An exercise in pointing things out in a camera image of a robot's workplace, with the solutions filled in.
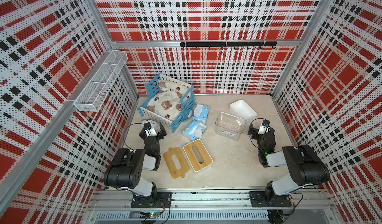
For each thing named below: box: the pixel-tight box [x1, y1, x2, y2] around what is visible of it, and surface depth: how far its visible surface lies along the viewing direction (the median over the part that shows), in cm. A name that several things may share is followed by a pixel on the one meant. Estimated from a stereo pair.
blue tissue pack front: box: [182, 119, 207, 141], surface depth 95 cm
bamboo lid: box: [163, 146, 190, 179], surface depth 88 cm
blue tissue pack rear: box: [192, 103, 211, 124], surface depth 106 cm
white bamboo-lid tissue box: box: [183, 138, 214, 175], surface depth 86 cm
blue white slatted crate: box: [137, 73, 196, 133], surface depth 106 cm
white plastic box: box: [229, 99, 258, 121], surface depth 111 cm
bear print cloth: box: [146, 80, 191, 121], surface depth 106 cm
